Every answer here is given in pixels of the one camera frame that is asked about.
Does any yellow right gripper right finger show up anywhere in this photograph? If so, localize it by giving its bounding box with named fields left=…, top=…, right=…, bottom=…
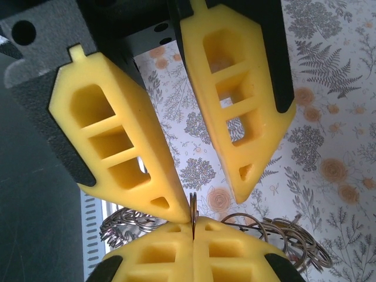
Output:
left=179, top=0, right=297, bottom=204

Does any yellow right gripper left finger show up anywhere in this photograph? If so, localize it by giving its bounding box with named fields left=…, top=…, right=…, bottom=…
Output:
left=11, top=43, right=190, bottom=223

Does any metal keyring of small rings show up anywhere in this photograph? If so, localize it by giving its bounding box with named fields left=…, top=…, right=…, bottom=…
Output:
left=99, top=192, right=334, bottom=276

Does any floral table cover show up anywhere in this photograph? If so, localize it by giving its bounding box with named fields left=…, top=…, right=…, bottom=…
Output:
left=132, top=0, right=376, bottom=282

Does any grey metal panel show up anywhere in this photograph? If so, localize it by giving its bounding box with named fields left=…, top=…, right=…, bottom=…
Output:
left=0, top=49, right=102, bottom=282

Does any grey slotted cable duct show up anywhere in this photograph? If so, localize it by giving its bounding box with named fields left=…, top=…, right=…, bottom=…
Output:
left=83, top=193, right=106, bottom=259

